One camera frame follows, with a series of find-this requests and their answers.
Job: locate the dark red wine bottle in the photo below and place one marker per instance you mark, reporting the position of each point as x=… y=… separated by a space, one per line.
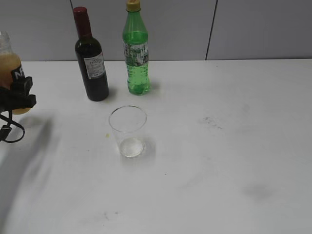
x=90 y=58

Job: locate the green plastic soda bottle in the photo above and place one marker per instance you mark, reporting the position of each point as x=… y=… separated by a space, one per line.
x=135 y=43

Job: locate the transparent plastic cup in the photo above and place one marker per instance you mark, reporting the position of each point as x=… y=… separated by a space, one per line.
x=127 y=123

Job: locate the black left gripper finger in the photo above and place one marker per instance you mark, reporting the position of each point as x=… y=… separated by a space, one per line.
x=22 y=86
x=19 y=101

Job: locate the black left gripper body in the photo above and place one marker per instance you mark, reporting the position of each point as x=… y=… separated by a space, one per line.
x=6 y=99

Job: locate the NFC orange juice bottle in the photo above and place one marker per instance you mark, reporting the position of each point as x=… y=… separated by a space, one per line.
x=10 y=64

